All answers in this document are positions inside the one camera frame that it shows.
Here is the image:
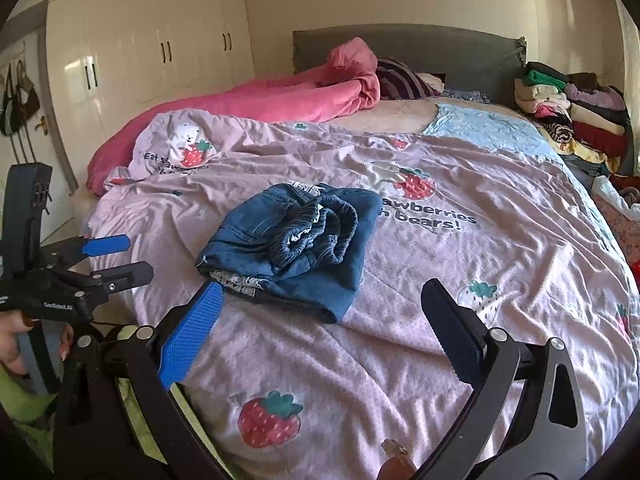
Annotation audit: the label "person's left hand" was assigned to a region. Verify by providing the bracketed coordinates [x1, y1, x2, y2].
[0, 311, 77, 377]

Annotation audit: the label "white door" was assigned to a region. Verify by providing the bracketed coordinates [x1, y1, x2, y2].
[0, 0, 78, 246]

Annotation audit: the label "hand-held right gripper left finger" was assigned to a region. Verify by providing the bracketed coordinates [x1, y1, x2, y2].
[52, 281, 232, 480]

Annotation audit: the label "colourful floral cloth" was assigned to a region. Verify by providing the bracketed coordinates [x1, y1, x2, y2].
[599, 194, 640, 263]

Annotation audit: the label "person's left forearm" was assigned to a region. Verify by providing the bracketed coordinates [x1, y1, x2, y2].
[0, 360, 57, 467]

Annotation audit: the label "blue floral pillow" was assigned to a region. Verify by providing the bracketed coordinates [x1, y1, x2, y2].
[440, 88, 492, 105]

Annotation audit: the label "stack of folded clothes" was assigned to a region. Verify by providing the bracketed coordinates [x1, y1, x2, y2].
[514, 61, 637, 177]

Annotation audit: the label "white plastic bag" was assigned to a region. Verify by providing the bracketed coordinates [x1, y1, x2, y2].
[592, 174, 640, 212]

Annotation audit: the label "brown hanging bag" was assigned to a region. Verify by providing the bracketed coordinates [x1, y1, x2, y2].
[15, 59, 42, 122]

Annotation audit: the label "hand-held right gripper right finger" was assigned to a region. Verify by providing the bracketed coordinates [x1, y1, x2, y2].
[415, 277, 602, 480]

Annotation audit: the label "blue denim pants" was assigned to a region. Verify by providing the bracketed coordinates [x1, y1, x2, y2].
[195, 181, 385, 325]

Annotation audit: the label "white wardrobe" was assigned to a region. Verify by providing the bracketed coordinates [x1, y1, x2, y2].
[45, 0, 257, 202]

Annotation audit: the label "dark striped hanging bag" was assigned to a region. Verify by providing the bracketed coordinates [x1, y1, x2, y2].
[0, 64, 22, 137]

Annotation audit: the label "pink strawberry printed blanket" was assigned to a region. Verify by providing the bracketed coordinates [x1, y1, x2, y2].
[82, 105, 640, 480]

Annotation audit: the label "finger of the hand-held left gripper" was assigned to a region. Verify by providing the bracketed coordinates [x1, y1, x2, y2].
[92, 261, 155, 294]
[75, 234, 132, 260]

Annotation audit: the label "purple striped pillow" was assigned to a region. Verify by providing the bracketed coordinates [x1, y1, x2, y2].
[375, 58, 442, 100]

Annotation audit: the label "amber plastic object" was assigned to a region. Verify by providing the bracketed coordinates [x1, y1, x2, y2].
[381, 437, 417, 480]

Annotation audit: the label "light blue cloth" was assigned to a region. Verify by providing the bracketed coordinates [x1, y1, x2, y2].
[422, 102, 563, 162]

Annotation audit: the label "pink duvet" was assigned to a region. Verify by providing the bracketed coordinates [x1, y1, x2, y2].
[86, 37, 382, 197]

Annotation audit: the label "grey bed headboard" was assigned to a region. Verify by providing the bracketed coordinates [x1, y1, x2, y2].
[292, 23, 529, 107]

